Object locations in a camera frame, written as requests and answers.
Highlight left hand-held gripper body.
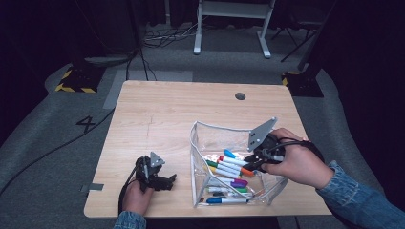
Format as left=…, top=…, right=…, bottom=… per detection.
left=134, top=151, right=166, bottom=194

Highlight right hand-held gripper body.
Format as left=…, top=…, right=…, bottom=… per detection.
left=247, top=116, right=286, bottom=166

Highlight orange cap white marker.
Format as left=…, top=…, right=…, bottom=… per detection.
left=219, top=163, right=256, bottom=178

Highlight magenta cap white marker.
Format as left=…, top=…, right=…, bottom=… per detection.
left=209, top=177, right=249, bottom=186

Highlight blue cap white marker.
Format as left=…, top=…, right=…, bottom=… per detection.
left=223, top=148, right=243, bottom=160
left=205, top=197, right=250, bottom=205

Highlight purple cap white marker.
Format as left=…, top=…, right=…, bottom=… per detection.
left=211, top=180, right=246, bottom=189

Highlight green cap white marker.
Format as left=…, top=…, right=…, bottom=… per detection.
left=204, top=159, right=243, bottom=175
left=206, top=186, right=249, bottom=195

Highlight red cap white marker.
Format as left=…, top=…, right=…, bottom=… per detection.
left=218, top=155, right=250, bottom=167

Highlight clear plastic zipper pouch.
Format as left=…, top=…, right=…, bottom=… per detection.
left=189, top=120, right=289, bottom=209

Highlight yellow cap white marker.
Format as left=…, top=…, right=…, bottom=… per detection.
left=208, top=165, right=241, bottom=179

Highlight black cap white marker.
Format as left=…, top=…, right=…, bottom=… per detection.
left=212, top=190, right=254, bottom=198

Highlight person's left hand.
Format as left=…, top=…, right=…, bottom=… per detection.
left=121, top=180, right=154, bottom=217

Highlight person's right hand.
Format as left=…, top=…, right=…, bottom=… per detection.
left=261, top=127, right=335, bottom=191

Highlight black stand base yellow edge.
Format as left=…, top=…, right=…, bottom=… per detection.
left=281, top=71, right=325, bottom=98

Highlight grey tape strip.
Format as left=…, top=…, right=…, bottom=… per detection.
left=80, top=182, right=105, bottom=193

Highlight black folding stand legs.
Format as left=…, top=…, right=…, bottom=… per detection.
left=270, top=23, right=319, bottom=63

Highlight dark stand column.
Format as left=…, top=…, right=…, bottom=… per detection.
left=296, top=0, right=339, bottom=73

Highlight black yellow striped stand base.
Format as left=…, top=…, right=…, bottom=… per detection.
left=54, top=65, right=106, bottom=94

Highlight grey flat stand base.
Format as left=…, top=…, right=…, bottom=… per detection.
left=83, top=52, right=139, bottom=69

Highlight left hand-held gripper black cable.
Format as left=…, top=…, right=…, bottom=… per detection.
left=117, top=167, right=139, bottom=213

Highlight long black floor cable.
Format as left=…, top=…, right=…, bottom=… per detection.
left=0, top=107, right=117, bottom=196

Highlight black hanging cables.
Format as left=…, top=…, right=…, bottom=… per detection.
left=125, top=47, right=158, bottom=82

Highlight tangle of floor cables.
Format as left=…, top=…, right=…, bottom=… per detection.
left=142, top=18, right=208, bottom=49

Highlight white metal stand frame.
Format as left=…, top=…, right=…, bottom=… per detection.
left=193, top=0, right=277, bottom=59

